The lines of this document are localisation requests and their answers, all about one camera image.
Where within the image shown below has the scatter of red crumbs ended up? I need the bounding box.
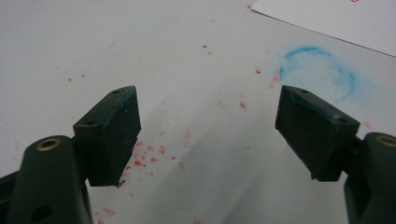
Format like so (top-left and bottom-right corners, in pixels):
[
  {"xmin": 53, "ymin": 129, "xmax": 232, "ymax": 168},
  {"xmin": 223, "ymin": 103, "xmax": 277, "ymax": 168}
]
[{"xmin": 55, "ymin": 49, "xmax": 281, "ymax": 224}]

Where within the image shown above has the white paper sheet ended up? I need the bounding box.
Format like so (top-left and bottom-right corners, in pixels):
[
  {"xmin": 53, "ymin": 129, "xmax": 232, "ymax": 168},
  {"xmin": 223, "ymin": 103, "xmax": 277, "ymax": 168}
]
[{"xmin": 250, "ymin": 0, "xmax": 396, "ymax": 58}]

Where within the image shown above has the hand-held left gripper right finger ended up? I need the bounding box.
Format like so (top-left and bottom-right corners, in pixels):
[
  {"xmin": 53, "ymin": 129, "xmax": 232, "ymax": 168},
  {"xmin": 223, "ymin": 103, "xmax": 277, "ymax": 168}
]
[{"xmin": 275, "ymin": 85, "xmax": 361, "ymax": 182}]

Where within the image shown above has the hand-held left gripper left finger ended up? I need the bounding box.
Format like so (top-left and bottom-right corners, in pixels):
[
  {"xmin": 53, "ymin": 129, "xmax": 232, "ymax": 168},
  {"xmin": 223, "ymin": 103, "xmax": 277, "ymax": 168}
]
[{"xmin": 72, "ymin": 85, "xmax": 142, "ymax": 188}]

